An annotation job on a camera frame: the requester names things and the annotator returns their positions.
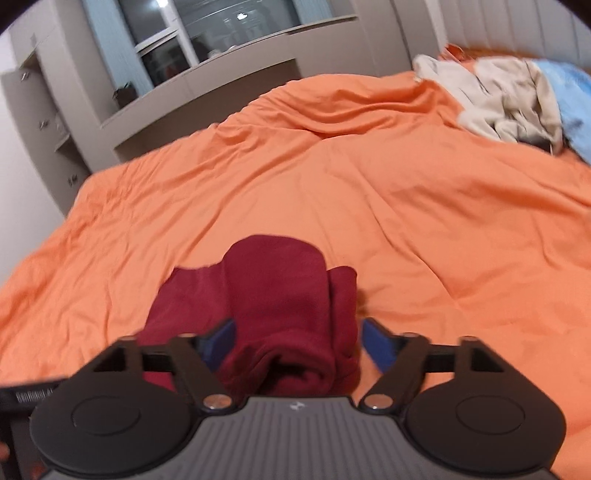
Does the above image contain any grey padded headboard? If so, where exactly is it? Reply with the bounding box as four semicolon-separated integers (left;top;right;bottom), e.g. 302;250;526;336
436;0;591;70

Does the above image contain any dark red shirt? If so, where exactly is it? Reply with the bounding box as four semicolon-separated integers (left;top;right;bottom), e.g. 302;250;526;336
136;234;362;398

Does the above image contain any beige crumpled garment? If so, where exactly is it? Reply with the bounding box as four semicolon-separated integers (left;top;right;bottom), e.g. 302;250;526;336
412;54;565;154

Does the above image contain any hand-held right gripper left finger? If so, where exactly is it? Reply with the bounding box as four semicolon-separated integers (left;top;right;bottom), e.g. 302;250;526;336
91;318;238;414

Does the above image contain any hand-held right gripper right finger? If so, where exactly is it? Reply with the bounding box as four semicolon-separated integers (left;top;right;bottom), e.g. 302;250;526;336
359;317;505;414

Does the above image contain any window with blue curtains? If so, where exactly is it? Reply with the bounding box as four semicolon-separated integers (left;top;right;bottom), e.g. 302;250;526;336
83;0;357;100

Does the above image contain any light blue cloth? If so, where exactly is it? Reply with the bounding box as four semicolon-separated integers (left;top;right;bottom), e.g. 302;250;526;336
530;59;591;166

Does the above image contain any orange blanket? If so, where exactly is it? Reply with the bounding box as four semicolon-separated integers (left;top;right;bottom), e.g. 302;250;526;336
0;44;591;480

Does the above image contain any grey built-in shelf unit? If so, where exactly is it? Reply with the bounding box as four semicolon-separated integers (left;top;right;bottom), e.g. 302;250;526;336
0;0;444;217

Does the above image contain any small dark box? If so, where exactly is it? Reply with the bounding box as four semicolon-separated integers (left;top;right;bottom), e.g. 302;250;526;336
113;82;138;110

